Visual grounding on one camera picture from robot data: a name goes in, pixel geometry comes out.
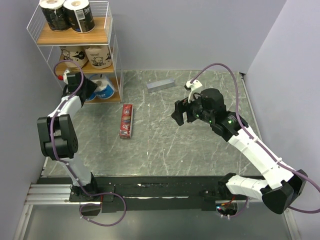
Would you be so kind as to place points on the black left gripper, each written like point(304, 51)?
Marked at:
point(92, 86)

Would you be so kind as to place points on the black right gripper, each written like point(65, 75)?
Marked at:
point(181, 107)

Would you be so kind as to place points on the brown paper towel roll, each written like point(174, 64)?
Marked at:
point(99, 56)
point(74, 53)

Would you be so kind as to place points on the blue paper towel roll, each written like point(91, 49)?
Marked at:
point(105, 88)
point(93, 95)

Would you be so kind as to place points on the black paper towel roll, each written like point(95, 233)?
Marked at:
point(79, 15)
point(55, 14)

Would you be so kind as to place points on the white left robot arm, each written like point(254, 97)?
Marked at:
point(57, 135)

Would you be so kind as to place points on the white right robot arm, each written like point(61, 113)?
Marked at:
point(281, 184)

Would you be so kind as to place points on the grey rectangular box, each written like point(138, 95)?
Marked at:
point(160, 85)

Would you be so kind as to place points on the red toothpaste box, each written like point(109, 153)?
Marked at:
point(126, 121)

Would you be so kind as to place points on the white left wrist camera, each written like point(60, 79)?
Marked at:
point(64, 77)

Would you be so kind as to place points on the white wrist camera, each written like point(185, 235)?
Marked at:
point(194, 87)
point(64, 77)

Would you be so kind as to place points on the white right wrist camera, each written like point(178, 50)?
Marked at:
point(194, 87)

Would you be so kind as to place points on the white wire wooden shelf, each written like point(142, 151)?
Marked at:
point(104, 34)

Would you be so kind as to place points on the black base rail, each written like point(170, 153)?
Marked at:
point(147, 193)

